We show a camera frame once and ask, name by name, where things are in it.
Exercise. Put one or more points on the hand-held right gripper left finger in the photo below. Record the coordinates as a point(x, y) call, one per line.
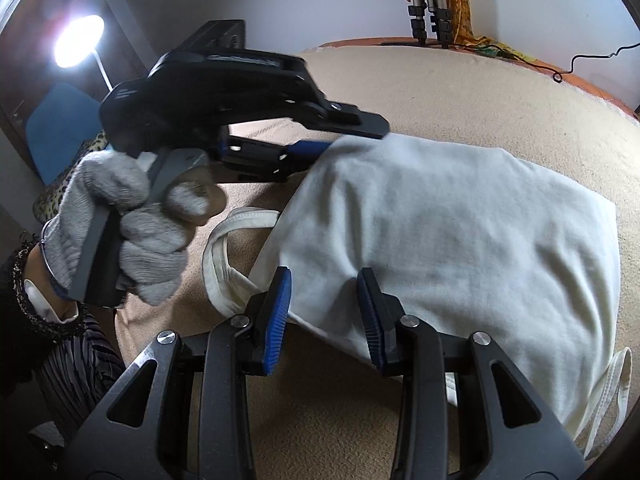
point(277, 315)

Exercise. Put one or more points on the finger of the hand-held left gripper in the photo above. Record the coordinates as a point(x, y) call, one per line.
point(350, 120)
point(307, 149)

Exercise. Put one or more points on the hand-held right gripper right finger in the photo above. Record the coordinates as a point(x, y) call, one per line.
point(372, 320)

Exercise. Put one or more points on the white tank top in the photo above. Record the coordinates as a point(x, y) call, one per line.
point(450, 220)

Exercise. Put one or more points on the person's left forearm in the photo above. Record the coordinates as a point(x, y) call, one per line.
point(15, 320)

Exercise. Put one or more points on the person's left hand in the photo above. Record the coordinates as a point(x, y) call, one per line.
point(75, 210)

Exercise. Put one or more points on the folded silver tripod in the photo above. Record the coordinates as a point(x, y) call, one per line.
point(417, 15)

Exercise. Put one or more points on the beige blanket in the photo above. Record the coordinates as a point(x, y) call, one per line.
point(475, 100)

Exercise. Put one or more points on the white clip-on desk lamp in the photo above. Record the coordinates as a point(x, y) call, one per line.
point(77, 40)

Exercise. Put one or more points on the blue chair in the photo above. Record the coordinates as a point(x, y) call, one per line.
point(60, 130)

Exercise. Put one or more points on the orange patterned scarf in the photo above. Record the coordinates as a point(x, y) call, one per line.
point(457, 0)

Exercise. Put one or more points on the leopard print cloth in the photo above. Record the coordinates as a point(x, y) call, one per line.
point(52, 200)

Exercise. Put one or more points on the person's striped clothing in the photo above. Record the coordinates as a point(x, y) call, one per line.
point(75, 375)

